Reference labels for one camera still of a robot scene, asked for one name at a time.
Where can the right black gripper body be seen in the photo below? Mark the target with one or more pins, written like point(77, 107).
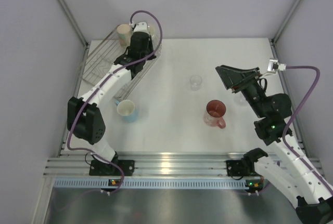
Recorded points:
point(253, 92)

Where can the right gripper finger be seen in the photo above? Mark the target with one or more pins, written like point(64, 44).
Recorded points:
point(228, 82)
point(231, 72)

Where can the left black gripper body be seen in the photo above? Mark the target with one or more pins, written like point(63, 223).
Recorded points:
point(150, 50)

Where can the white mug orange inside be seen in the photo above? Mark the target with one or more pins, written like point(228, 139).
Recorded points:
point(154, 33)

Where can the beige ceramic mug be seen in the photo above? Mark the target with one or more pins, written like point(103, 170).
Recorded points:
point(124, 32)

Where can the pink cartoon mug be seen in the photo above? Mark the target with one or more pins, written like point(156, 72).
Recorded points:
point(214, 114)

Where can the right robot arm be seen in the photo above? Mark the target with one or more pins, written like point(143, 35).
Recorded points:
point(301, 183)

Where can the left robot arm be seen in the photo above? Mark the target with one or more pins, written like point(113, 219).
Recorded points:
point(85, 122)

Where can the clear glass cup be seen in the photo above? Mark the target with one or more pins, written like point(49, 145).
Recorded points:
point(195, 82)

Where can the light blue mug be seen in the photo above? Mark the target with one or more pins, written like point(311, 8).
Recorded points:
point(127, 110)

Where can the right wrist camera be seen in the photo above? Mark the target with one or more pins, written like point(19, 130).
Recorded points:
point(274, 66)

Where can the wire dish rack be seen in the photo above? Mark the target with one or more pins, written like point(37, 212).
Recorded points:
point(100, 58)

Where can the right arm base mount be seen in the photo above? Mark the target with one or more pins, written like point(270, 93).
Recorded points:
point(242, 165)

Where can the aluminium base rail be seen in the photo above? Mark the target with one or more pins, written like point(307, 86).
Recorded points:
point(149, 164)

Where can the left aluminium frame post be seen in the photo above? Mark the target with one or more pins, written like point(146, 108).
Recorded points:
point(72, 21)

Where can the aluminium frame post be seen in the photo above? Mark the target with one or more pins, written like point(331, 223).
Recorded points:
point(286, 20)
point(72, 21)

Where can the right aluminium frame post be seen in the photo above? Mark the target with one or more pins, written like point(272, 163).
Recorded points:
point(286, 20)

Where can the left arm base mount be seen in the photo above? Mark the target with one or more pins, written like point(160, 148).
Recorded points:
point(98, 168)

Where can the perforated cable tray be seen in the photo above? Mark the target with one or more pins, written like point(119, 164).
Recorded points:
point(133, 183)

